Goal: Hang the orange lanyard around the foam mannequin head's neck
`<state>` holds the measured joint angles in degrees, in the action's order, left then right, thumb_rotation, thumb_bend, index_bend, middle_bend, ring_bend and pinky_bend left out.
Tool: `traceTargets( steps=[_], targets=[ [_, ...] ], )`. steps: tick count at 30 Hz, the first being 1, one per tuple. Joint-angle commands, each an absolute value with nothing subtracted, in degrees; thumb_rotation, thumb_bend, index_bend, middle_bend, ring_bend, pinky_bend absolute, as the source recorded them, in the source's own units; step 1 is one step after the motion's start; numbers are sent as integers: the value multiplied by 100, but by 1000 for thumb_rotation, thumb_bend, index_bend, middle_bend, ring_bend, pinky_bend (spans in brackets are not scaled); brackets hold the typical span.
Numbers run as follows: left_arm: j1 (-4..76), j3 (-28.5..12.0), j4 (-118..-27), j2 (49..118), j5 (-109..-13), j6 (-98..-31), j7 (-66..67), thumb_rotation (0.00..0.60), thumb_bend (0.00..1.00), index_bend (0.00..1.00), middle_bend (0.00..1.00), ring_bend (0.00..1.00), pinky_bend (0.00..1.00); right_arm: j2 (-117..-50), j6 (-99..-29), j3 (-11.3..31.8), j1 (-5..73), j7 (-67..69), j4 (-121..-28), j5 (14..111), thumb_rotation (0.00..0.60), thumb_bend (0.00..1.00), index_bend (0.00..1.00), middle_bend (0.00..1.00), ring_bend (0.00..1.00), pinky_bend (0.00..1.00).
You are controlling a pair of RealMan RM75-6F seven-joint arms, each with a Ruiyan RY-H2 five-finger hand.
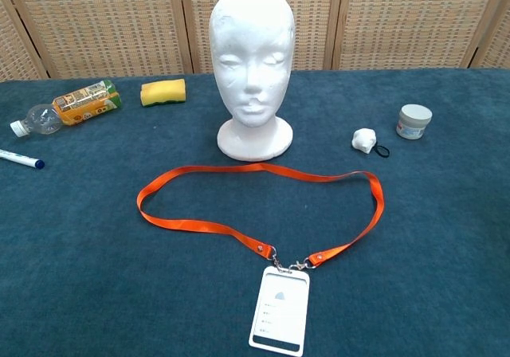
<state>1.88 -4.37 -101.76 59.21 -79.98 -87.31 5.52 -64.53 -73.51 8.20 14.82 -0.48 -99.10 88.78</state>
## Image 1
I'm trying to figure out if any orange lanyard strap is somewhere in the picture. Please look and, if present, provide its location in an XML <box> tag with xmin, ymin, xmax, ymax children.
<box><xmin>136</xmin><ymin>163</ymin><xmax>386</xmax><ymax>270</ymax></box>

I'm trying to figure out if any white ID card holder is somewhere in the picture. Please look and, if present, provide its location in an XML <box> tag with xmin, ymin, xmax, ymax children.
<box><xmin>248</xmin><ymin>265</ymin><xmax>311</xmax><ymax>357</ymax></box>

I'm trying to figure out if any white foam mannequin head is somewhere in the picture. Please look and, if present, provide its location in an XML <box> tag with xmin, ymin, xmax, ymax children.
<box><xmin>209</xmin><ymin>0</ymin><xmax>296</xmax><ymax>163</ymax></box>

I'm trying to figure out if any small white crumpled lump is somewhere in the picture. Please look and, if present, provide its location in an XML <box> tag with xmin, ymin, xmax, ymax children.
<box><xmin>351</xmin><ymin>127</ymin><xmax>377</xmax><ymax>154</ymax></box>

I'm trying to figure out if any yellow and green sponge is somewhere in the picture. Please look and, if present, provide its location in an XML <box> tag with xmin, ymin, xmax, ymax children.
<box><xmin>139</xmin><ymin>78</ymin><xmax>187</xmax><ymax>108</ymax></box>

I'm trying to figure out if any small white lidded jar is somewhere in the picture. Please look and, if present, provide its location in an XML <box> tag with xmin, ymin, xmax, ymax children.
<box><xmin>395</xmin><ymin>104</ymin><xmax>434</xmax><ymax>140</ymax></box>

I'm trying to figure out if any teal table cloth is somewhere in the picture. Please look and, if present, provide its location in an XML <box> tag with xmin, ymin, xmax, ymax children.
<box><xmin>0</xmin><ymin>68</ymin><xmax>510</xmax><ymax>357</ymax></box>

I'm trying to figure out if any plastic bottle with orange label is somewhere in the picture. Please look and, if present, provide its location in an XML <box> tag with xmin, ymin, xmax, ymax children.
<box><xmin>10</xmin><ymin>79</ymin><xmax>124</xmax><ymax>138</ymax></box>

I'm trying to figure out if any woven rattan folding screen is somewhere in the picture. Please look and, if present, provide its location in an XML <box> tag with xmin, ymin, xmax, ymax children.
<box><xmin>0</xmin><ymin>0</ymin><xmax>510</xmax><ymax>81</ymax></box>

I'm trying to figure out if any white marker with blue cap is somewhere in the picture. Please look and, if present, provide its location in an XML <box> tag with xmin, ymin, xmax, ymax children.
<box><xmin>0</xmin><ymin>148</ymin><xmax>45</xmax><ymax>171</ymax></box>

